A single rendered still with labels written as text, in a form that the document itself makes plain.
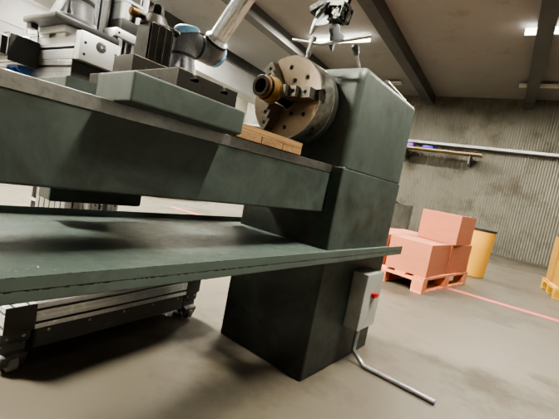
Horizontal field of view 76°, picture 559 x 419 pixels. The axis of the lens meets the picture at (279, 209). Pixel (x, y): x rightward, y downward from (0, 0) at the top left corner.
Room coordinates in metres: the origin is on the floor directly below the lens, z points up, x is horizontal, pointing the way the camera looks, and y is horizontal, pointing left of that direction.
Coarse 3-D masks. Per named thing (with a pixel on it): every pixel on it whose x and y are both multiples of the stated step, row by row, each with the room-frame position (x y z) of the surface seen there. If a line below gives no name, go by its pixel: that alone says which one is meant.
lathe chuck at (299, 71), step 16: (288, 64) 1.40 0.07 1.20; (304, 64) 1.35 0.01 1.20; (288, 80) 1.39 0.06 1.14; (304, 80) 1.34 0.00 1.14; (320, 80) 1.30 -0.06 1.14; (256, 96) 1.48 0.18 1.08; (256, 112) 1.47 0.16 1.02; (288, 112) 1.37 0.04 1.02; (304, 112) 1.33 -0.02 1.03; (320, 112) 1.32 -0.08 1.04; (288, 128) 1.36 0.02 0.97; (304, 128) 1.32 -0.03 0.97; (320, 128) 1.37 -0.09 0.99
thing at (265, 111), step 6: (264, 102) 1.34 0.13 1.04; (276, 102) 1.37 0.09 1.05; (264, 108) 1.36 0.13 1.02; (270, 108) 1.34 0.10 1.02; (276, 108) 1.36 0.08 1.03; (282, 108) 1.38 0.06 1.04; (264, 114) 1.36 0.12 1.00; (270, 114) 1.36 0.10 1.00; (276, 114) 1.38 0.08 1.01; (264, 120) 1.39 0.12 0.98; (270, 120) 1.38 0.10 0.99; (276, 120) 1.40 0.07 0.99; (264, 126) 1.38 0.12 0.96; (270, 126) 1.40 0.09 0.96
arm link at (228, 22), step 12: (240, 0) 1.67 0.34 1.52; (252, 0) 1.68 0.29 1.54; (228, 12) 1.71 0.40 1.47; (240, 12) 1.70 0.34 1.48; (216, 24) 1.75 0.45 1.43; (228, 24) 1.73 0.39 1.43; (204, 36) 1.79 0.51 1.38; (216, 36) 1.76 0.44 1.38; (228, 36) 1.77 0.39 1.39; (216, 48) 1.78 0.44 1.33; (204, 60) 1.80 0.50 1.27; (216, 60) 1.82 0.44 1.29
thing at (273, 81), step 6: (258, 78) 1.28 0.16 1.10; (264, 78) 1.27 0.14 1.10; (270, 78) 1.27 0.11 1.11; (276, 78) 1.31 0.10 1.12; (258, 84) 1.31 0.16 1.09; (264, 84) 1.33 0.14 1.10; (270, 84) 1.26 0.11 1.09; (276, 84) 1.28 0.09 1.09; (258, 90) 1.31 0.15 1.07; (264, 90) 1.26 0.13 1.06; (270, 90) 1.26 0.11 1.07; (276, 90) 1.28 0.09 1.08; (264, 96) 1.28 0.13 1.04; (270, 96) 1.28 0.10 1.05; (276, 96) 1.29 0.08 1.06; (270, 102) 1.31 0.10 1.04
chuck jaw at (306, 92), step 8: (288, 88) 1.30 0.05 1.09; (296, 88) 1.29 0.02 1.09; (304, 88) 1.29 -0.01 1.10; (312, 88) 1.28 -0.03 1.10; (280, 96) 1.31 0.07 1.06; (288, 96) 1.30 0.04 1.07; (296, 96) 1.29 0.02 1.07; (304, 96) 1.28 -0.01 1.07; (312, 96) 1.29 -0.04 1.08; (320, 96) 1.30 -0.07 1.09
